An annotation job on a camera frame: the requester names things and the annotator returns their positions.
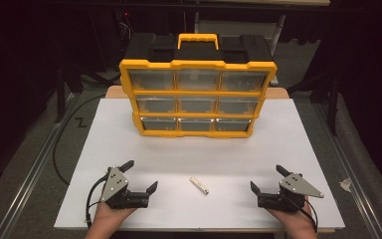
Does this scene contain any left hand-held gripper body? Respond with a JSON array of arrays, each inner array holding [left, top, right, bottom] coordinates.
[[98, 165, 150, 210]]

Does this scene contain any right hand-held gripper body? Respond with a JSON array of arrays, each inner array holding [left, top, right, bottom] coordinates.
[[257, 172, 325, 214]]

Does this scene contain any clear plastic bin drawer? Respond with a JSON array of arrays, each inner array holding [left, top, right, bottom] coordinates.
[[178, 96, 218, 115]]

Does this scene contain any yellow black organizer cabinet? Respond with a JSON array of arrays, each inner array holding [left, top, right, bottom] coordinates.
[[118, 32, 279, 139]]

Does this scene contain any person's left hand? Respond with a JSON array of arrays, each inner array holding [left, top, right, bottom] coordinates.
[[91, 201, 137, 233]]

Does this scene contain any person's right hand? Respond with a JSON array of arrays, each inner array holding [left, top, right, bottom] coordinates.
[[267, 196, 316, 233]]

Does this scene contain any crumpled white tape piece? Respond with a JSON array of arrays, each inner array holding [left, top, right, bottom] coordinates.
[[339, 177, 353, 193]]

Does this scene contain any white board sheet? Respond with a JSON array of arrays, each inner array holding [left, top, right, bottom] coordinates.
[[53, 98, 346, 231]]

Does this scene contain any black metal stand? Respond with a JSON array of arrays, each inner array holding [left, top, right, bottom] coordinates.
[[286, 64, 342, 137], [54, 61, 84, 124]]

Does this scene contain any set of clear drawers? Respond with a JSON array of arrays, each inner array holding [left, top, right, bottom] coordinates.
[[127, 69, 270, 132]]

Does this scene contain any light wooden shelf board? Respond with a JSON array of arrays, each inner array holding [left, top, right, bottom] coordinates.
[[208, 0, 331, 7]]

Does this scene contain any left hand-held gripper black cable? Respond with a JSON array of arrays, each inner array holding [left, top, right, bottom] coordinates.
[[85, 174, 109, 230]]

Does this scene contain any aluminium floor rail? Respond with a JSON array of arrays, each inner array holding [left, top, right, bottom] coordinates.
[[312, 102, 380, 239], [0, 93, 78, 239]]

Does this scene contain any long black floor cable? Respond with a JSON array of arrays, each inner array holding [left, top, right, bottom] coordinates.
[[52, 94, 106, 186]]

